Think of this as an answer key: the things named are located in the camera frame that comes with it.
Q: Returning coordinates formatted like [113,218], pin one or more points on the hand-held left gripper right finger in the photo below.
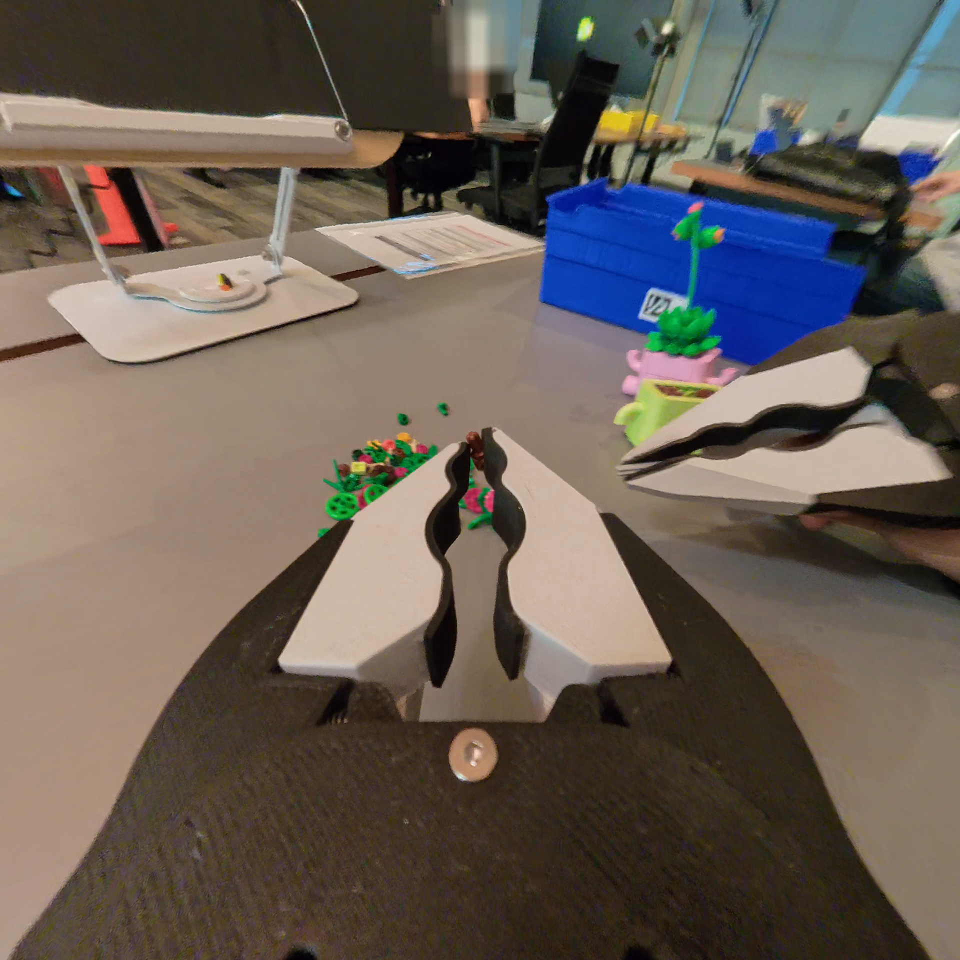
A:
[577,592]

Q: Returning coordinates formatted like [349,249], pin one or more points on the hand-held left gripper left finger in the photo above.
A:
[367,592]

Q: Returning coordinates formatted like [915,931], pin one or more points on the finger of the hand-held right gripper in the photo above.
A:
[862,461]
[795,382]

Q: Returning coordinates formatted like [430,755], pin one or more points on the pile of toy brick pieces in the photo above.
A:
[375,469]

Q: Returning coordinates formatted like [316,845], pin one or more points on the brown toy brick piece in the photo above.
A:
[474,446]

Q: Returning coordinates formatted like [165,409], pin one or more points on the person's right hand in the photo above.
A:
[915,544]

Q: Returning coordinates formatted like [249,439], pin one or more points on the pink toy brick flowerpot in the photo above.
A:
[679,367]

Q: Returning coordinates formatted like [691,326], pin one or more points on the lime toy brick flowerpot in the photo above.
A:
[652,420]

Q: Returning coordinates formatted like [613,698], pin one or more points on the black bag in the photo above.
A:
[825,172]

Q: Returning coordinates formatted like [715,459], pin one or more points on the wooden desk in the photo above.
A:
[720,176]

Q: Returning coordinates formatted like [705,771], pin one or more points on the blue plastic bin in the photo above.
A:
[600,247]

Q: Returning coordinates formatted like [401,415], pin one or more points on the yellow plastic bin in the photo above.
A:
[626,124]

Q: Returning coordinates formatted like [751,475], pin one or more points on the white metal stand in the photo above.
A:
[225,307]

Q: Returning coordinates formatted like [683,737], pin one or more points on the black office chair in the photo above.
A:
[570,135]

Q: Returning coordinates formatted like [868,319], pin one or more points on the laminated paper sheet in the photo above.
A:
[435,240]

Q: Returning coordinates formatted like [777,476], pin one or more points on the light tripod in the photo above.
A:
[651,45]

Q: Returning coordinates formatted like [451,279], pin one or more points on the black monitor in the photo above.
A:
[600,37]

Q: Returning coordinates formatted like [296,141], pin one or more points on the black display board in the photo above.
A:
[187,52]

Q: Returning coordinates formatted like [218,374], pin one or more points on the red metal frame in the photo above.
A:
[112,217]

